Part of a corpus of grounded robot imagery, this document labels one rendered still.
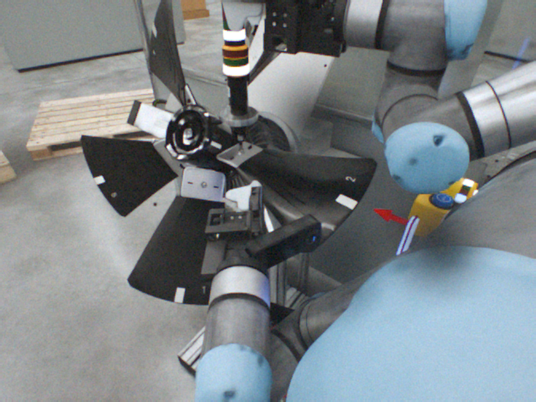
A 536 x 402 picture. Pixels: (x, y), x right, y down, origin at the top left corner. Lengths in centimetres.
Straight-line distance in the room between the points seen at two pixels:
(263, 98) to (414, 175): 66
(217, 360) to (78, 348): 161
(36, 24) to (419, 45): 572
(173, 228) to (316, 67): 54
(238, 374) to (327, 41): 43
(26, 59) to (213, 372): 584
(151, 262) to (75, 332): 129
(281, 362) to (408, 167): 28
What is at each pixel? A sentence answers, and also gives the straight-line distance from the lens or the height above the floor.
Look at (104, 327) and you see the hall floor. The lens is 195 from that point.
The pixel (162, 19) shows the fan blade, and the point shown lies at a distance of 90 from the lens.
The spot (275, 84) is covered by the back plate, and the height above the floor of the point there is 121.
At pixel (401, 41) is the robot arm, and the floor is 143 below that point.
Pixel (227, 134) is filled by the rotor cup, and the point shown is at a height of 121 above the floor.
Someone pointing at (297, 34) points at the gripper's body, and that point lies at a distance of 52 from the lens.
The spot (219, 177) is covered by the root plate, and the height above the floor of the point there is 112.
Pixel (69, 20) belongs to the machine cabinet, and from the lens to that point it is 604.
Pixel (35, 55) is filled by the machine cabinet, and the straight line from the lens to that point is 605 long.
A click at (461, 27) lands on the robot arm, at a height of 145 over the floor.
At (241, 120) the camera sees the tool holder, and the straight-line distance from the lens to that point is 61.
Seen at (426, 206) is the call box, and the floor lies 107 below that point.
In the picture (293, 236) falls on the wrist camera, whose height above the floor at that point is 121.
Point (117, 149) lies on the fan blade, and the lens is 87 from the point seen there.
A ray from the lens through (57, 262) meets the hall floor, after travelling 239.
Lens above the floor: 153
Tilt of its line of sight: 40 degrees down
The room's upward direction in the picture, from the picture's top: straight up
